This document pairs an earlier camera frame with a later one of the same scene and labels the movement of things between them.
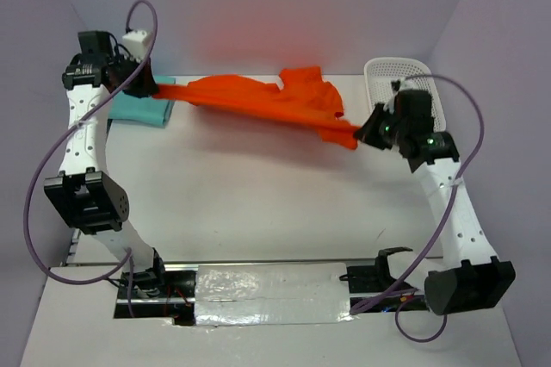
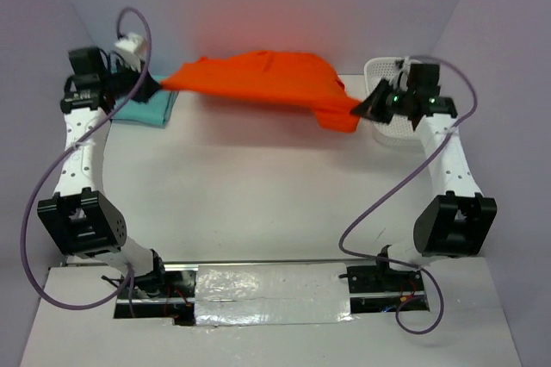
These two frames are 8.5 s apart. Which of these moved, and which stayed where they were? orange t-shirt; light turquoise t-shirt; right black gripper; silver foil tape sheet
Moved: orange t-shirt; right black gripper
Stayed: light turquoise t-shirt; silver foil tape sheet
